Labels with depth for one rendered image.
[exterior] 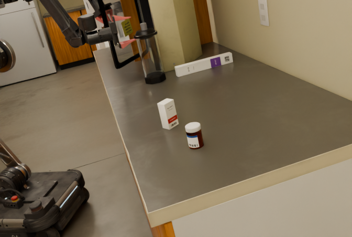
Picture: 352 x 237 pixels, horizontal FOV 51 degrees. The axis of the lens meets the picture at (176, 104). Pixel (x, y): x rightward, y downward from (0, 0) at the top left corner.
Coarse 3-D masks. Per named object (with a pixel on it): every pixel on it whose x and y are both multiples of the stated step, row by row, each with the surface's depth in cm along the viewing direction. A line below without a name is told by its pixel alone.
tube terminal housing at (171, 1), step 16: (160, 0) 171; (176, 0) 175; (192, 0) 189; (160, 16) 174; (176, 16) 176; (192, 16) 189; (160, 32) 176; (176, 32) 178; (192, 32) 190; (160, 48) 178; (176, 48) 181; (192, 48) 190; (176, 64) 183
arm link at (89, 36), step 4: (84, 32) 157; (88, 32) 158; (92, 32) 158; (96, 32) 158; (84, 36) 158; (88, 36) 157; (92, 36) 157; (96, 36) 157; (100, 36) 159; (88, 40) 158; (92, 40) 157; (96, 40) 158; (92, 44) 159
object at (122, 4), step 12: (108, 0) 179; (120, 0) 187; (132, 0) 195; (108, 12) 179; (120, 12) 187; (132, 12) 195; (120, 24) 187; (132, 24) 195; (120, 36) 187; (132, 36) 195; (120, 48) 187; (132, 48) 196; (120, 60) 187
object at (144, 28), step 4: (140, 24) 163; (144, 24) 162; (144, 28) 163; (148, 28) 166; (152, 28) 164; (136, 32) 164; (140, 32) 162; (144, 32) 161; (148, 32) 161; (152, 32) 162
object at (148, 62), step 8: (136, 40) 165; (144, 40) 162; (152, 40) 163; (144, 48) 163; (152, 48) 164; (144, 56) 165; (152, 56) 165; (160, 56) 169; (144, 64) 167; (152, 64) 166; (160, 64) 168; (144, 72) 170; (152, 72) 167; (160, 72) 168
